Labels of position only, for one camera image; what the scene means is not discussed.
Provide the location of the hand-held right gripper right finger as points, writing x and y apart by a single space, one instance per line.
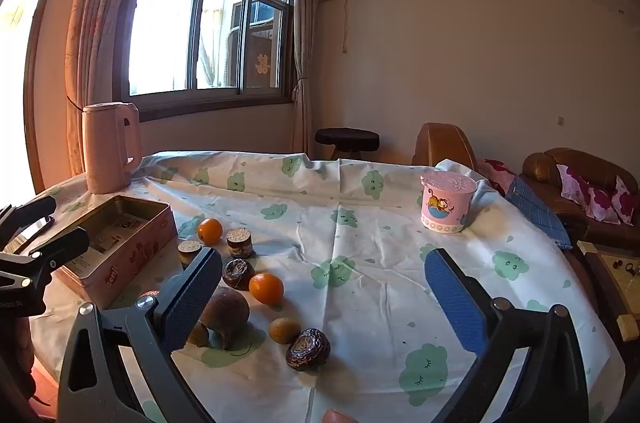
455 298

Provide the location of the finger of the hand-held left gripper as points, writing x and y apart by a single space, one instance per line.
60 248
30 209

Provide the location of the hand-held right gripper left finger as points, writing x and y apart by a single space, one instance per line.
192 298

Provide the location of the large brown fruit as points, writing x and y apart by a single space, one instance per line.
227 310

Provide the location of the sesame-topped round cake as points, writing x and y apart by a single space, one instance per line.
189 249

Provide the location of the dark brown round pastry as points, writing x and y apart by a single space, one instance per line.
238 274

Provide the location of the smooth orange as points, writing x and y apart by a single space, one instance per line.
266 288
210 231

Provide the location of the pink metal tin box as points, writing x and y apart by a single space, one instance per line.
130 253

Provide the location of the person's right hand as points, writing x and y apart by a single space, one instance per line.
339 417

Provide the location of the printed paper leaflet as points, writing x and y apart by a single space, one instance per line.
107 235

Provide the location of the pink cartoon cup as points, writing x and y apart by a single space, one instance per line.
445 203

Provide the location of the pink electric kettle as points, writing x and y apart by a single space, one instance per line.
107 148

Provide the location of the blue plaid cloth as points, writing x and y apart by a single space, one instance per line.
537 213

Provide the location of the wooden coffee table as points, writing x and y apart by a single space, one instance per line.
607 288

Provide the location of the brown leather sofa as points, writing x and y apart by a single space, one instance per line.
540 165

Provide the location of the pink floral cushion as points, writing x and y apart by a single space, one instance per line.
625 199
600 203
572 183

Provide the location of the pink patterned curtain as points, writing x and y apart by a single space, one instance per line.
95 28

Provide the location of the black round stool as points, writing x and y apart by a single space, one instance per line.
347 137

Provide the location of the sliding glass window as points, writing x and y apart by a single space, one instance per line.
165 28

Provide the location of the pink paper cutout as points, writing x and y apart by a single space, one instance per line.
261 64

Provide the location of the beige curtain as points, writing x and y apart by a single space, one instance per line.
305 53

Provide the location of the wooden doorway frame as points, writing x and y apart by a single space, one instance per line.
42 68

